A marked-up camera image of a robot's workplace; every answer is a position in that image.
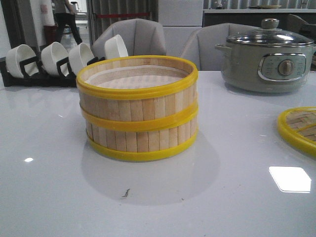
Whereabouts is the black bowl rack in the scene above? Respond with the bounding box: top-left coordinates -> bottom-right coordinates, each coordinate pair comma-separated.
0,52 -> 105,87

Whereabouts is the white liner cloth upper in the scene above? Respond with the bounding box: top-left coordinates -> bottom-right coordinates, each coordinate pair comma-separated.
85,65 -> 189,89

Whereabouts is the white bowl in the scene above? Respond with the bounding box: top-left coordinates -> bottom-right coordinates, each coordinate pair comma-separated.
69,42 -> 94,75
41,41 -> 68,76
104,35 -> 128,59
5,44 -> 36,78

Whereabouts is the grey chair left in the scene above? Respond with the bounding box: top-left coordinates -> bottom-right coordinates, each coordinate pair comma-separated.
91,18 -> 166,58

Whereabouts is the grey chair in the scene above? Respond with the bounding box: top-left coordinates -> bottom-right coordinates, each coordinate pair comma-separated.
180,23 -> 256,71
91,18 -> 166,58

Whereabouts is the grey electric cooking pot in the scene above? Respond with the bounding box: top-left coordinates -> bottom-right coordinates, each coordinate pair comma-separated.
214,41 -> 316,94

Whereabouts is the white bowl far left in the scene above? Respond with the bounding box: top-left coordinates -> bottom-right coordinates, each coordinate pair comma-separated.
5,44 -> 36,78

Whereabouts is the glass pot lid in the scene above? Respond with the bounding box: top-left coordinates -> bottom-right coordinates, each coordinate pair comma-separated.
226,18 -> 315,47

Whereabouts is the grey chair right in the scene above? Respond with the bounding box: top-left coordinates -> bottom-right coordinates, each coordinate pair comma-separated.
180,23 -> 256,71

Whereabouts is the red bin background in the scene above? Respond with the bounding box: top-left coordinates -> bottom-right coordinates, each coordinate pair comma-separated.
43,24 -> 58,46

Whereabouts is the bamboo steamer drawer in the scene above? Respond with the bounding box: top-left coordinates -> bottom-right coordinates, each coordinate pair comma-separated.
77,55 -> 198,132
86,115 -> 198,161

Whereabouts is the person in background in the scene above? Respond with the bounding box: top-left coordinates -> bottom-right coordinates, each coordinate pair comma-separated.
52,0 -> 82,44

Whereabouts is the woven bamboo steamer lid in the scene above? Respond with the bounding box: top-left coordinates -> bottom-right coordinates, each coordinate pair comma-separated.
277,107 -> 316,157

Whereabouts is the white cabinet background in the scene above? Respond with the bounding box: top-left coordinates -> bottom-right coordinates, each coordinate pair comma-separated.
158,0 -> 203,56

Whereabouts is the white bowl rightmost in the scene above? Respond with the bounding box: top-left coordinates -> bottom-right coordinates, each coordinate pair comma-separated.
104,35 -> 128,59

